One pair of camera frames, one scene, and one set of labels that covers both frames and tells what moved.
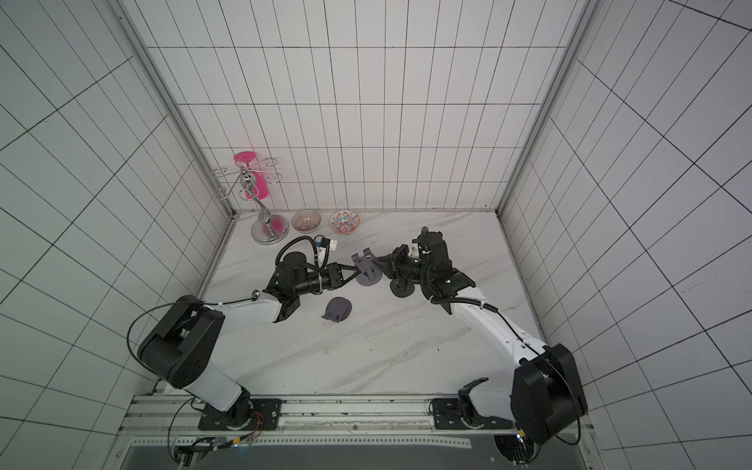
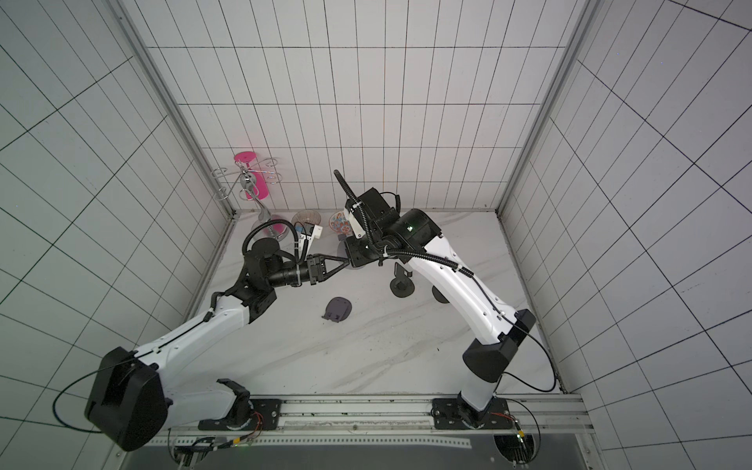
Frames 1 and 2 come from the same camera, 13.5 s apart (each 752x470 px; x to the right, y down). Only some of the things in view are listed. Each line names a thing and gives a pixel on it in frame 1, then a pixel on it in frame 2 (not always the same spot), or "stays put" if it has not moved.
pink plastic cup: (259, 190) stays put
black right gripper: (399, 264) → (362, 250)
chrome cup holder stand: (264, 229) stays put
